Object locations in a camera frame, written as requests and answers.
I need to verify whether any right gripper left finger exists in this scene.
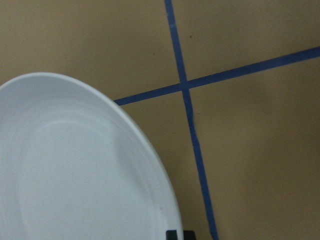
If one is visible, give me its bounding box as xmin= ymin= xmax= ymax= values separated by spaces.
xmin=166 ymin=229 xmax=178 ymax=240

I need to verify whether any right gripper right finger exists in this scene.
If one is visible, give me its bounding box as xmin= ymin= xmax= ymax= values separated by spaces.
xmin=183 ymin=230 xmax=196 ymax=240

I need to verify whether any blue plate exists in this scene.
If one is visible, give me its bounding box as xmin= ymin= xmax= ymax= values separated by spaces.
xmin=0 ymin=72 xmax=184 ymax=240

